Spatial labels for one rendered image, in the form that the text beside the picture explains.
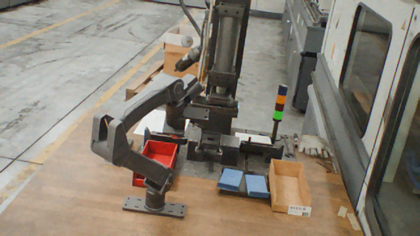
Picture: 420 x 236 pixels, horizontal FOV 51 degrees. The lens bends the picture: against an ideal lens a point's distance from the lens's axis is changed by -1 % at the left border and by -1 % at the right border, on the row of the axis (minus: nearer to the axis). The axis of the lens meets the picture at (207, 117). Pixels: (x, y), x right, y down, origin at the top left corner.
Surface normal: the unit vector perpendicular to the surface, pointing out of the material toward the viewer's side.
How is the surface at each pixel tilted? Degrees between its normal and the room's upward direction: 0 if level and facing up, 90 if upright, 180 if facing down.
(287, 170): 90
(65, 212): 0
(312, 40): 90
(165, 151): 90
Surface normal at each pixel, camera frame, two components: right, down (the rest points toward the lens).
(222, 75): -0.07, 0.38
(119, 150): 0.77, 0.33
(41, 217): 0.11, -0.91
